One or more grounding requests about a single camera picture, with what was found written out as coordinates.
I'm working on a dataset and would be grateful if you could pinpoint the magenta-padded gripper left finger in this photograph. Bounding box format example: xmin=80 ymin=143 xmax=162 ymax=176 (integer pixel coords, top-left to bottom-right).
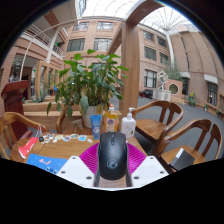
xmin=55 ymin=142 xmax=102 ymax=188

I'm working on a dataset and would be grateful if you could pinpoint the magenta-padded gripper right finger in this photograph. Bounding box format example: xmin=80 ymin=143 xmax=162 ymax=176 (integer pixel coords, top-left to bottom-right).
xmin=125 ymin=142 xmax=170 ymax=188

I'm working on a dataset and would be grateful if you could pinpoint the black computer mouse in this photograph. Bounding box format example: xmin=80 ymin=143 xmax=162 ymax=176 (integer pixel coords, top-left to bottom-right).
xmin=97 ymin=131 xmax=129 ymax=181

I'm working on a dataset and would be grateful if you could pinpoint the blue cartoon print mouse pad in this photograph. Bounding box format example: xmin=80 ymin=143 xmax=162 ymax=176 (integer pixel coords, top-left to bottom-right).
xmin=25 ymin=153 xmax=69 ymax=175

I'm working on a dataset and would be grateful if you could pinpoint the wooden armchair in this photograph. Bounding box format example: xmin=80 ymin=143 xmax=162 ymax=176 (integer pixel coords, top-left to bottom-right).
xmin=201 ymin=123 xmax=224 ymax=160
xmin=131 ymin=100 xmax=185 ymax=144
xmin=153 ymin=118 xmax=214 ymax=174
xmin=55 ymin=106 xmax=84 ymax=135
xmin=0 ymin=111 xmax=40 ymax=160

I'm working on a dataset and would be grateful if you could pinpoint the black flat box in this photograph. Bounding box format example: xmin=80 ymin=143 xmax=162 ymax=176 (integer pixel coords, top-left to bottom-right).
xmin=169 ymin=147 xmax=196 ymax=172

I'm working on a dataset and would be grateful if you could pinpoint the blue squeeze tube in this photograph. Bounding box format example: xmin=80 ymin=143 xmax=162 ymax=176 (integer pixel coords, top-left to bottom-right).
xmin=89 ymin=114 xmax=103 ymax=141

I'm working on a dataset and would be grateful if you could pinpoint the white pump bottle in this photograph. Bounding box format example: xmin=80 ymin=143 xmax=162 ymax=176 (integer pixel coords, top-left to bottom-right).
xmin=120 ymin=107 xmax=137 ymax=139

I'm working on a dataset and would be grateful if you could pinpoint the red and white bag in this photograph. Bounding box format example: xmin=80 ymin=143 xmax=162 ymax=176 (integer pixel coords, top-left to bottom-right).
xmin=18 ymin=125 xmax=44 ymax=160

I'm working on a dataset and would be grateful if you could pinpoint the yellow dish soap bottle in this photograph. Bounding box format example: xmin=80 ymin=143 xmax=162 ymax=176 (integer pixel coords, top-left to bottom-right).
xmin=103 ymin=104 xmax=119 ymax=134

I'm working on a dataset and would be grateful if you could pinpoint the white air conditioner unit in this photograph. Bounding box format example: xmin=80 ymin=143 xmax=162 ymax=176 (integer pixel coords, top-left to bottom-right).
xmin=152 ymin=89 xmax=172 ymax=102

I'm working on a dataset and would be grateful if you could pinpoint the yellow flowering plant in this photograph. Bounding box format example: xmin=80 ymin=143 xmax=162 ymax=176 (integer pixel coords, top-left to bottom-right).
xmin=186 ymin=92 xmax=198 ymax=108

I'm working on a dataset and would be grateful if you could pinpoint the green potted plant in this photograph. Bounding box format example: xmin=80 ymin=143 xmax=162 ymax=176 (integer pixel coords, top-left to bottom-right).
xmin=46 ymin=49 xmax=129 ymax=129

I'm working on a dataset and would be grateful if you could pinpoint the white outdoor sculpture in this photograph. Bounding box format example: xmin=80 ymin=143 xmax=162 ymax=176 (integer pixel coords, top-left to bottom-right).
xmin=156 ymin=70 xmax=169 ymax=92

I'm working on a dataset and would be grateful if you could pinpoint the dark bust statue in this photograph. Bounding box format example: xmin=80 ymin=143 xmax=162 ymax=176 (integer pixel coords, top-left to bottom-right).
xmin=9 ymin=59 xmax=23 ymax=83

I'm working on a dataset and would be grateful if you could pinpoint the red-brown wooden pedestal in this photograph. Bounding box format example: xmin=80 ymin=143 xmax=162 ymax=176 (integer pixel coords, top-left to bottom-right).
xmin=0 ymin=79 xmax=33 ymax=141

